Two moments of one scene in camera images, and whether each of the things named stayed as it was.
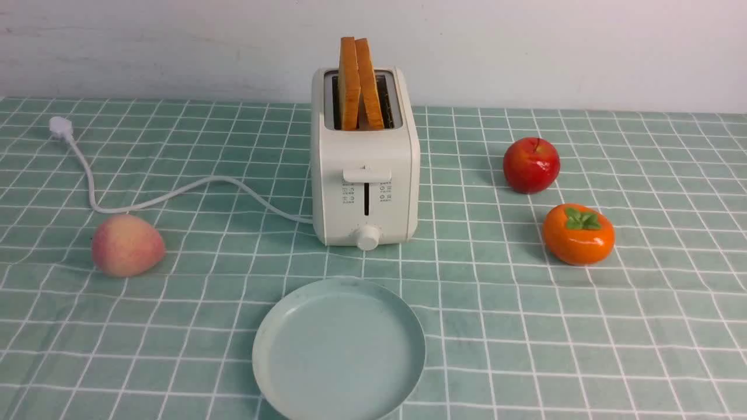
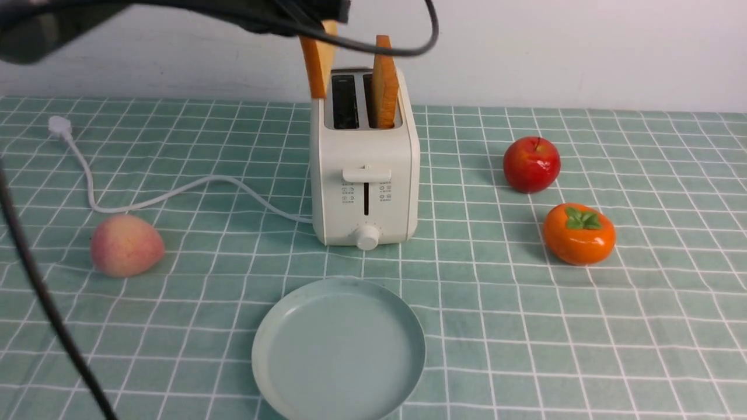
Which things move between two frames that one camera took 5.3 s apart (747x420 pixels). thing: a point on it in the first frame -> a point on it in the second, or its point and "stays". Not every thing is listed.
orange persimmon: (578, 234) stays
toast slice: (369, 86) -> (385, 86)
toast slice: (349, 86) -> (319, 58)
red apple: (531, 165) stays
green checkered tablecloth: (656, 330) stays
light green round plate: (339, 349) stays
